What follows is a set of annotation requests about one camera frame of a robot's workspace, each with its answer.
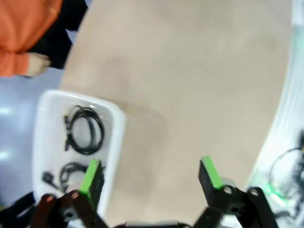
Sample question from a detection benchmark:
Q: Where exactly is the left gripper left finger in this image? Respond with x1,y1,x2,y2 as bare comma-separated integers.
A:
30,159,107,228

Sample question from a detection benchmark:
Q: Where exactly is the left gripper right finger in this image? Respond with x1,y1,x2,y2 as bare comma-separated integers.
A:
193,156,278,228

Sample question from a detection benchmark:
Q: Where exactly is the black power cable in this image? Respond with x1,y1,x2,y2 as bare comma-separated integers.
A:
42,162,90,193

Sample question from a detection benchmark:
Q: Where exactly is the thick black cable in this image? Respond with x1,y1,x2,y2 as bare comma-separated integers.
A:
63,105,105,157

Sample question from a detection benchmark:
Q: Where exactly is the person's right forearm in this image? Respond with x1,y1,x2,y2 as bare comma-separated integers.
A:
0,51,31,78

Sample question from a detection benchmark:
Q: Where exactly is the person's right hand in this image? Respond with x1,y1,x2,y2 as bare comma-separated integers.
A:
23,52,52,78

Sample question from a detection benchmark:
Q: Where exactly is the clear plastic storage container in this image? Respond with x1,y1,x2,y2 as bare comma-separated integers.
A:
32,89,126,228

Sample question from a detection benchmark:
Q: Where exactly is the white ribbed panel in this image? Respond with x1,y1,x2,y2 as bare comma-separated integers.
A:
247,0,304,190

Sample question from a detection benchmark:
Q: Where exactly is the person in orange hoodie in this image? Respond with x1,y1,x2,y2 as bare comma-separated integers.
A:
0,0,89,70

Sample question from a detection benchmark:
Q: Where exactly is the thin black cable loop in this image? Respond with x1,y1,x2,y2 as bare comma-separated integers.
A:
270,147,304,198

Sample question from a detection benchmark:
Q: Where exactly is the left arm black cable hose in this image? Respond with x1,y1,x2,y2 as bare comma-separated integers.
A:
0,191,37,225

